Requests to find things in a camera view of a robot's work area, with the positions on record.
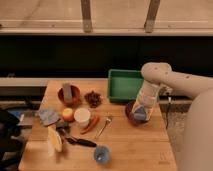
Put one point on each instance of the black chair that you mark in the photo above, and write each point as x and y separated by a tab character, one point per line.
9	131

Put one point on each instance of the yellow banana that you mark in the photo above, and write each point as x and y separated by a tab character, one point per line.
54	140

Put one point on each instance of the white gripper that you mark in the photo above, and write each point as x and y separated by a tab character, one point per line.
147	96

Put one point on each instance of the green plastic tray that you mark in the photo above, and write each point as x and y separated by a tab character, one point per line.
123	85

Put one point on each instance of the black handled utensil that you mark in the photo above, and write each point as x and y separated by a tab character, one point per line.
75	141

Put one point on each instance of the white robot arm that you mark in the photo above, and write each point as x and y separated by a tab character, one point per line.
197	146

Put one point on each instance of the grey rectangular block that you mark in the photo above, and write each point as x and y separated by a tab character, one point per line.
67	92

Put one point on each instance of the orange red carrot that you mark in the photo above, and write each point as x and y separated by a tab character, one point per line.
91	125

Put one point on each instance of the white round cup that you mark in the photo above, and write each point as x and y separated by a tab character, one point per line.
82	117

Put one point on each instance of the grey blue cloth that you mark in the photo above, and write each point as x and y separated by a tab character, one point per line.
48	116

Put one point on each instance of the red yellow apple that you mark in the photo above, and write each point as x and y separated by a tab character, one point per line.
68	115

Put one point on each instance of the purple bowl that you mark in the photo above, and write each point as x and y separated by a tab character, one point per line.
129	115

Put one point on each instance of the light blue sponge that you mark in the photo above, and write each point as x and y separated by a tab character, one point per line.
140	113

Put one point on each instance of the small blue bowl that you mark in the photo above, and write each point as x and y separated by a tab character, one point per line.
101	155

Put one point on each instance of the brown clay bowl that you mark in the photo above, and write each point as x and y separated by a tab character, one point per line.
75	96

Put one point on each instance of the dark red grape bunch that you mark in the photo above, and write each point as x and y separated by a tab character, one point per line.
93	99

